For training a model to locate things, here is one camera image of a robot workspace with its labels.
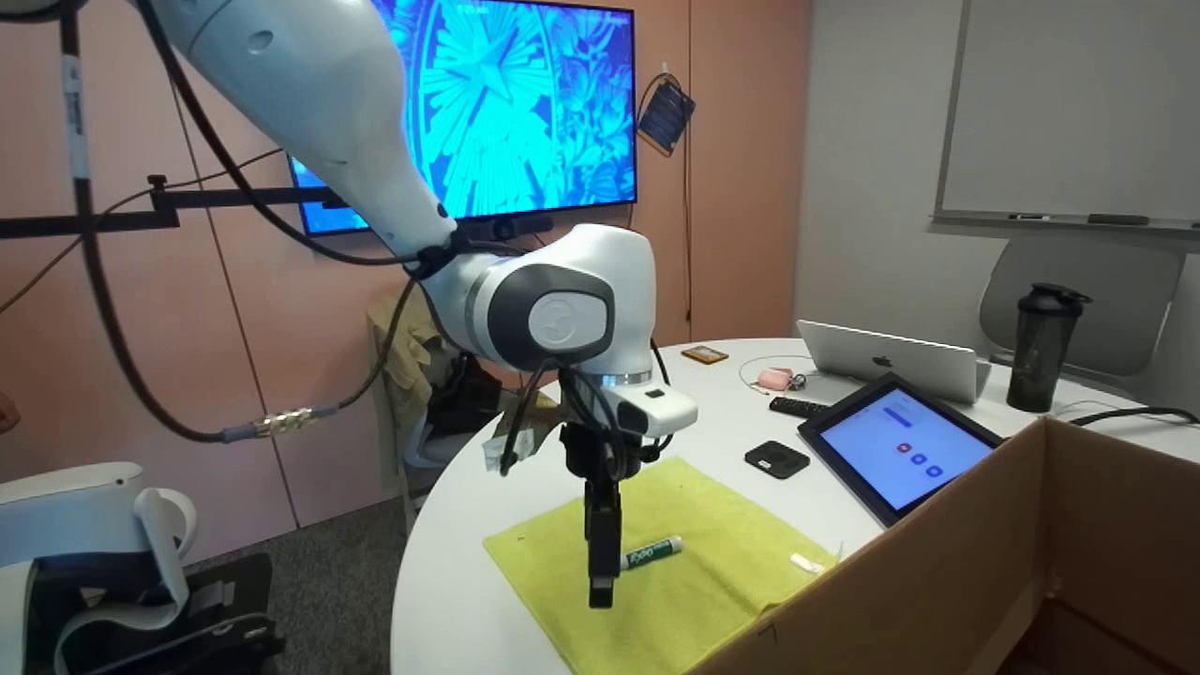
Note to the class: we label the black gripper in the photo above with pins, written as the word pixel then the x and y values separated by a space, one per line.
pixel 606 439

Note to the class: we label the green white marker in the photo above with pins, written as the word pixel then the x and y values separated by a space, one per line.
pixel 651 551

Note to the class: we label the yellow cloth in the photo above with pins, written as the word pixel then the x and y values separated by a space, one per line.
pixel 674 612

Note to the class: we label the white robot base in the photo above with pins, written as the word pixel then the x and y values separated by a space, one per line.
pixel 94 519

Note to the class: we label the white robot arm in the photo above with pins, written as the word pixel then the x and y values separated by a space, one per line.
pixel 325 81

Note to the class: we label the brown cardboard box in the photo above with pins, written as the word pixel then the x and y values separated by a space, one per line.
pixel 1064 551

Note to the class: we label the small brown card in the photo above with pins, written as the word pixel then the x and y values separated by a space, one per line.
pixel 701 354

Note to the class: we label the small black square device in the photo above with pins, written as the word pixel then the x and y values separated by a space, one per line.
pixel 776 457

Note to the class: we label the pink case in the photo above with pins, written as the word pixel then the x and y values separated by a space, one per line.
pixel 781 380

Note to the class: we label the black remote control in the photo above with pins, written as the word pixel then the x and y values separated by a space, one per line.
pixel 792 406

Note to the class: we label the silver laptop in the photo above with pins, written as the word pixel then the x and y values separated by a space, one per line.
pixel 940 370

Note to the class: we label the black tablet with blue screen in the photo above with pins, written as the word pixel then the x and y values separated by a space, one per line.
pixel 892 447

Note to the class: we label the black shaker bottle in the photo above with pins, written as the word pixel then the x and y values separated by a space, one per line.
pixel 1042 331

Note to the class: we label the grey lounge chair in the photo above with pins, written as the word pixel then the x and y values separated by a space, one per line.
pixel 1125 297

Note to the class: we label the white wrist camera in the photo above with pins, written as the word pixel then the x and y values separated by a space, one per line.
pixel 651 410

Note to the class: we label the wall mounted tv screen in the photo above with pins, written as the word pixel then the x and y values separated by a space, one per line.
pixel 520 107

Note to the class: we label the wall whiteboard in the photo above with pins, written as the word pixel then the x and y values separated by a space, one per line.
pixel 1076 114

